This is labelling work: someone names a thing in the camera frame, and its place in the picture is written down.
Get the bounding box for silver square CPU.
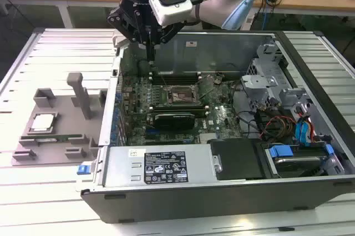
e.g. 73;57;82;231
29;114;57;132

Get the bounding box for red yellow black wires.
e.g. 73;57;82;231
259;115;297;139

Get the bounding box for metal drive cage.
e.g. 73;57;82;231
240;42;316;114

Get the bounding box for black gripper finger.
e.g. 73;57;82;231
151;22;185;62
107;8;152;62

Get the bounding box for blue disk carrier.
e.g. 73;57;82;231
265;143;337;179

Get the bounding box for silver chipset heatsink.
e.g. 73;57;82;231
199;133;220;144

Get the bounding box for black graphics card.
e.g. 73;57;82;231
153;112;196;130

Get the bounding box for thin metal locking lever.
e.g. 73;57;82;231
158;69;168;88
171;93;193;101

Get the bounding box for green motherboard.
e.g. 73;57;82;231
119;72;246;147

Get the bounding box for RAM slot with white latches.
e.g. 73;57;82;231
149;77;202;82
149;70;202;75
148;107;209;112
148;112;209;118

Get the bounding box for grey parts rack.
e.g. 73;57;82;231
11;72;109;168

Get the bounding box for open black PC case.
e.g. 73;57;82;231
75;28;355;224

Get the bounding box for flat blue data wire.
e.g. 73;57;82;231
294;118;313;148

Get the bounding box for green RAM stick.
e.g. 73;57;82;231
21;133;84;141

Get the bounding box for black plastic shroud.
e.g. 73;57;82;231
207;138;269;182

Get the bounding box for thin blue hanging cable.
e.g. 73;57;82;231
263;5;270;30

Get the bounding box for grey power supply unit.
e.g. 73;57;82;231
102;145;220;190

